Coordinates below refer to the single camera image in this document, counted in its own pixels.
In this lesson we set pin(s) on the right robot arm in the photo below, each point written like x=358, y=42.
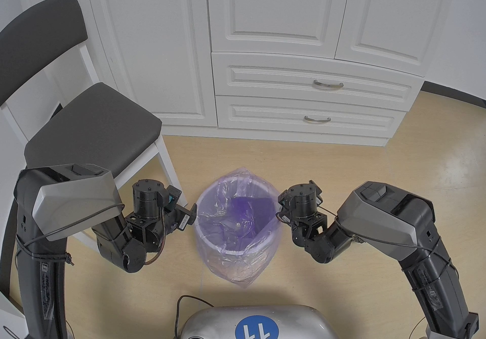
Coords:
x=383, y=208

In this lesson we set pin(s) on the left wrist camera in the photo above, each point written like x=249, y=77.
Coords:
x=186, y=219

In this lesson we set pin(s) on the white trash bin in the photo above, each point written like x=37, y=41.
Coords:
x=207, y=239

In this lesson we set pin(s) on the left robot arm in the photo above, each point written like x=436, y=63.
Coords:
x=72, y=197

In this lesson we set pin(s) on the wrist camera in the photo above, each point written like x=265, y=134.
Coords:
x=186, y=219
x=285, y=203

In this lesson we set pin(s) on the white wardrobe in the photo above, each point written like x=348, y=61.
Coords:
x=284, y=7

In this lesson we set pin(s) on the purple plastic bag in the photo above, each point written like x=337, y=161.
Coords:
x=243, y=271

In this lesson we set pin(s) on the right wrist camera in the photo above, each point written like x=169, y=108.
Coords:
x=285, y=203

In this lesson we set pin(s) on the white chair dark grey seat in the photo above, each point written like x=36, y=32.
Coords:
x=95, y=124

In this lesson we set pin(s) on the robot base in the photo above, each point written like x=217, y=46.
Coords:
x=220, y=324

